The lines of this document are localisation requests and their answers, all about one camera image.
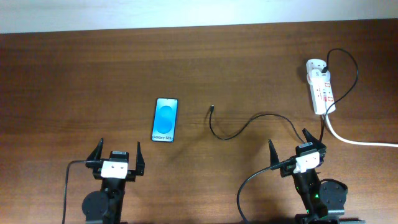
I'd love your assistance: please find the black USB charging cable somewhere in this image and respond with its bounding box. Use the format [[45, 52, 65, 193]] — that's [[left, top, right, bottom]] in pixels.
[[208, 48, 359, 144]]

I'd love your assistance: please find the blue Samsung Galaxy smartphone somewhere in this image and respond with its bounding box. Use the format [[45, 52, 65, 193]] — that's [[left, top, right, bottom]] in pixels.
[[151, 98, 178, 142]]

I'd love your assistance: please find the white power strip cord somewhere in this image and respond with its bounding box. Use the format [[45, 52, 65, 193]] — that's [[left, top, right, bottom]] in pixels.
[[323, 113, 398, 148]]

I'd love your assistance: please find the white USB charger plug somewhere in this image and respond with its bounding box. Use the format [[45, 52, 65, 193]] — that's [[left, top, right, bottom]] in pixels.
[[307, 69, 330, 85]]

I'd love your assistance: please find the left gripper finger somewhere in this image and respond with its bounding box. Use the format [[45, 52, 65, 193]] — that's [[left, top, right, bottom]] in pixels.
[[136, 142, 145, 176], [85, 138, 104, 169]]

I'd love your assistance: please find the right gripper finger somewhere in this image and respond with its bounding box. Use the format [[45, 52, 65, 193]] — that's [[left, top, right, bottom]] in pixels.
[[302, 128, 324, 148], [268, 139, 280, 167]]

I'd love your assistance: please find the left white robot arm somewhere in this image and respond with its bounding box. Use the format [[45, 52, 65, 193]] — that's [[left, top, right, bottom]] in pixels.
[[82, 139, 145, 223]]

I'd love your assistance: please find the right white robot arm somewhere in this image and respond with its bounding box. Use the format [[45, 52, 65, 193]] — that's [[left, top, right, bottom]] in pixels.
[[268, 129, 365, 224]]

